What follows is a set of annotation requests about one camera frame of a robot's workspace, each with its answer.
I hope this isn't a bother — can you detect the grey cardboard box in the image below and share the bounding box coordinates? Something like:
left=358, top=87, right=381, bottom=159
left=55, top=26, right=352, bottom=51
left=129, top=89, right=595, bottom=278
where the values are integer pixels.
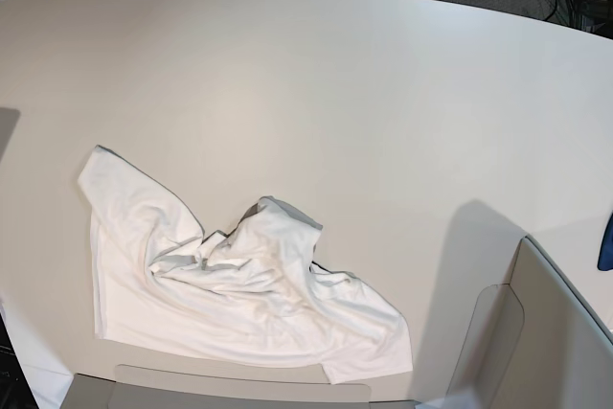
left=63, top=237, right=612, bottom=408

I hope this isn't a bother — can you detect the blue cloth at edge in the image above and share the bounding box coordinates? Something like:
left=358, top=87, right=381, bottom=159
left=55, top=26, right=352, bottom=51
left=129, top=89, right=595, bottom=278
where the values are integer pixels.
left=597, top=215, right=613, bottom=272

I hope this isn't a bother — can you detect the white printed t-shirt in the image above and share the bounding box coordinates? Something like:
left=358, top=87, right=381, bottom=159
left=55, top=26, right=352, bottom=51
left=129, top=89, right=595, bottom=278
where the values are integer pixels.
left=78, top=147, right=413, bottom=384

